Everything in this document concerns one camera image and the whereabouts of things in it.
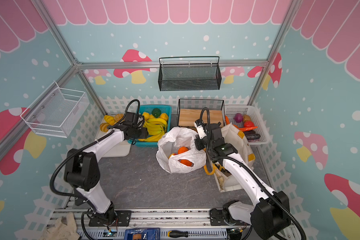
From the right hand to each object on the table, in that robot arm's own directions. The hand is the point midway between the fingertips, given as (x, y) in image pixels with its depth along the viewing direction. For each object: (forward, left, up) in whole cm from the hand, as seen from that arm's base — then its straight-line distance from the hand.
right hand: (196, 135), depth 80 cm
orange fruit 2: (-18, +6, +3) cm, 19 cm away
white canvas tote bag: (0, -23, -4) cm, 24 cm away
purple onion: (+27, -33, -15) cm, 45 cm away
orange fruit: (+1, +8, -17) cm, 19 cm away
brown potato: (+29, -40, -18) cm, 53 cm away
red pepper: (+21, -39, -15) cm, 46 cm away
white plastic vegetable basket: (+42, -32, -23) cm, 58 cm away
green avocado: (+30, +28, -13) cm, 43 cm away
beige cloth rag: (-41, +66, -21) cm, 80 cm away
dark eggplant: (+8, -36, -13) cm, 39 cm away
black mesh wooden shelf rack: (+24, +4, -5) cm, 25 cm away
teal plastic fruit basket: (+31, +21, -16) cm, 41 cm away
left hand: (+8, +32, -11) cm, 35 cm away
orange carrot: (+16, -36, -16) cm, 42 cm away
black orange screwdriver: (-43, +10, -19) cm, 48 cm away
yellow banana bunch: (+18, +26, -15) cm, 35 cm away
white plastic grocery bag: (-10, +13, +9) cm, 19 cm away
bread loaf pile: (+27, +63, -19) cm, 71 cm away
